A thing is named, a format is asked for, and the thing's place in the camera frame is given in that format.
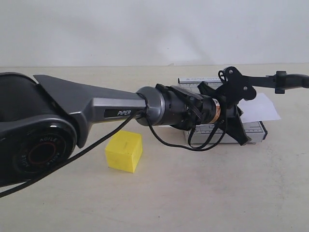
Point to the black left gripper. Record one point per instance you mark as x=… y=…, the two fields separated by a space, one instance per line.
x=204 y=107

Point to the white paper strip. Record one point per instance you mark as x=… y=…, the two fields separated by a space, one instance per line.
x=261 y=108

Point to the black cutter blade arm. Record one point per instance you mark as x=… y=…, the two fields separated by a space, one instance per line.
x=280 y=81

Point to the yellow foam cube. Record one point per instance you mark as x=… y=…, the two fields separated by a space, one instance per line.
x=124 y=151

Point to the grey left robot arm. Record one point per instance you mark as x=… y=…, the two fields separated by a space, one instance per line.
x=44 y=118

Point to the grey paper cutter base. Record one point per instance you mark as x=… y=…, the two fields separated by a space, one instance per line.
x=255 y=130

